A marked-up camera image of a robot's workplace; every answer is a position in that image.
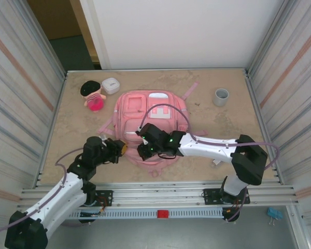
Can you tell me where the grey plastic cup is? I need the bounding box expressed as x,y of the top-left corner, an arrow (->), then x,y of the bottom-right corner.
214,88 -> 230,107

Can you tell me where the pink school backpack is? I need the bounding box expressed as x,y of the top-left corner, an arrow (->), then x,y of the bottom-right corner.
98,81 -> 209,178

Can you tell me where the blue binder clip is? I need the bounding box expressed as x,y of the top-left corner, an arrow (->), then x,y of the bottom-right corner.
267,206 -> 284,226

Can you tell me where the brown wooden door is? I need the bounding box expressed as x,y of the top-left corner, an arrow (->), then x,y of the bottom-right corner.
27,0 -> 99,64

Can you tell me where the slotted grey cable duct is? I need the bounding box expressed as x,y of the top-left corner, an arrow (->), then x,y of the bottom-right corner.
67,209 -> 225,220

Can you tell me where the white square lidded box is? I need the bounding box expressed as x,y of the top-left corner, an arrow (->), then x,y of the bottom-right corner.
101,77 -> 121,95

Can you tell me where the plush doll with black hair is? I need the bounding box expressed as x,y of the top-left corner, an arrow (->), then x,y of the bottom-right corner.
80,80 -> 107,113

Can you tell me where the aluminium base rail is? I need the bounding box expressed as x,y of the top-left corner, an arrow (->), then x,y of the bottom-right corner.
17,181 -> 300,210

